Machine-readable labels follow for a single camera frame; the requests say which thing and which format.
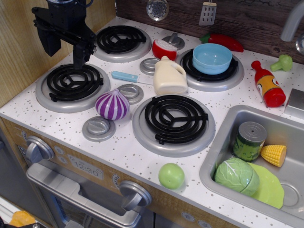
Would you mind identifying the silver middle stove knob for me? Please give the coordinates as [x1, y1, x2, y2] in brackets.
[118, 84, 144, 105]

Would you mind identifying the green toy can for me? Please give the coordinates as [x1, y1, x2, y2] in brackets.
[233, 122, 267, 162]

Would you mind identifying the hanging silver toy strainer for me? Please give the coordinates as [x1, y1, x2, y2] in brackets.
[146, 0, 169, 21]

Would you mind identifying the silver toy faucet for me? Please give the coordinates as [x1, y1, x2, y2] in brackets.
[280, 0, 304, 55]

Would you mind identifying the blue handled toy knife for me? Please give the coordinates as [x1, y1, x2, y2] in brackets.
[111, 71, 153, 85]

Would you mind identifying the silver faucet base block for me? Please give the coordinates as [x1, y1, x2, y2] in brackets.
[284, 88, 304, 119]

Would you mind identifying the red toy chili pepper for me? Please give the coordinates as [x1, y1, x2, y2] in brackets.
[199, 33, 244, 52]

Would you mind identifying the front left stove burner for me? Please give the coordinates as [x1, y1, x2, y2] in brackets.
[36, 64, 111, 113]

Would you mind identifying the silver front stove knob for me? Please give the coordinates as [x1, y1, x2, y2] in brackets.
[82, 116, 116, 142]

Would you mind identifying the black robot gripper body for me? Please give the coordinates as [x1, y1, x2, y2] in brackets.
[31, 0, 96, 54]

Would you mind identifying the back right stove burner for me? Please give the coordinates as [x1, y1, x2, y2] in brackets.
[176, 49, 244, 92]

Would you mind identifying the silver back stove knob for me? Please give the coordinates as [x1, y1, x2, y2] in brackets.
[162, 33, 185, 50]

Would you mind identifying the lime green plastic plate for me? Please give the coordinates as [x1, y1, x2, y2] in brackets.
[249, 163, 285, 209]

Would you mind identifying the silver upper stove knob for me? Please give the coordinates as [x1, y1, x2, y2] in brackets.
[140, 57, 160, 76]

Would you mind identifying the green toy cabbage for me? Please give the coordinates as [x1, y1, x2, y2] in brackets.
[214, 158, 260, 196]

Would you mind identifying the left silver oven dial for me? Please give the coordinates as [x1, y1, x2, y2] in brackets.
[25, 136, 55, 163]

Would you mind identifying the right silver oven dial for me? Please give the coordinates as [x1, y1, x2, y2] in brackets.
[119, 180, 152, 211]

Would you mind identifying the silver stove knob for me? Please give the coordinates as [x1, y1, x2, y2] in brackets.
[140, 57, 160, 76]
[162, 33, 185, 50]
[82, 116, 116, 142]
[118, 84, 144, 105]

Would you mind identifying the cream toy detergent jug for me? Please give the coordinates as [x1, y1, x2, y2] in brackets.
[153, 56, 188, 95]

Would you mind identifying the purple striped toy onion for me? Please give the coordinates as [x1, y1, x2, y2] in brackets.
[95, 89, 130, 121]

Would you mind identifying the silver oven dial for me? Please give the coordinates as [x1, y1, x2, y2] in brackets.
[119, 180, 152, 211]
[25, 136, 55, 163]

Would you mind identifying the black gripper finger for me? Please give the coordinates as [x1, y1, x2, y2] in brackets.
[38, 28, 61, 57]
[73, 40, 91, 70]

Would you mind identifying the yellow object bottom left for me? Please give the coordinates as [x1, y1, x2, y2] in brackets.
[9, 211, 36, 228]

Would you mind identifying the red toy ketchup bottle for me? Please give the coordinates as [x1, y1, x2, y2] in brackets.
[251, 61, 286, 107]

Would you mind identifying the silver toy sink basin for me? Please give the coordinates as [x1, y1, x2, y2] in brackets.
[199, 105, 304, 228]

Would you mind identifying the light blue plastic bowl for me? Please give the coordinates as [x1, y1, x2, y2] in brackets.
[192, 43, 232, 75]

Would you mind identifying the yellow toy corn cob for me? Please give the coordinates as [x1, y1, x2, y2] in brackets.
[260, 145, 287, 167]

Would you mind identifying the green toy broccoli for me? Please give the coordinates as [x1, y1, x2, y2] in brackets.
[270, 54, 293, 72]

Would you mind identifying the hanging silver toy spatula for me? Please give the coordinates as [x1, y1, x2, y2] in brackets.
[199, 0, 217, 26]

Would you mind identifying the silver oven door handle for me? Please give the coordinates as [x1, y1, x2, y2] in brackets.
[27, 164, 141, 228]

